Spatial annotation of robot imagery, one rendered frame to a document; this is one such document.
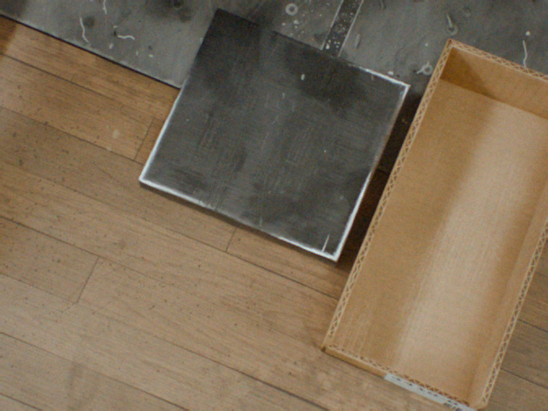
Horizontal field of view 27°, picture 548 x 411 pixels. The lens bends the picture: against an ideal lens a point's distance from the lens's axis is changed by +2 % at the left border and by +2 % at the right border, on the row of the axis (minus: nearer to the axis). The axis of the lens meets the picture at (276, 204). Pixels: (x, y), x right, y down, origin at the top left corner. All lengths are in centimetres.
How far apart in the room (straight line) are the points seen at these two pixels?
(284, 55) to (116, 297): 24
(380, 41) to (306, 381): 29
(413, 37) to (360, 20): 5
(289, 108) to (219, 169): 8
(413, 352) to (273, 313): 11
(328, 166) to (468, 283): 14
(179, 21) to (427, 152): 23
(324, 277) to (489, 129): 18
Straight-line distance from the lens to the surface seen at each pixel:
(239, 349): 87
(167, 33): 95
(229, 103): 90
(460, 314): 89
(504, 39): 97
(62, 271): 90
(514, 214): 92
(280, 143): 89
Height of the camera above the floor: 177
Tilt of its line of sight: 75 degrees down
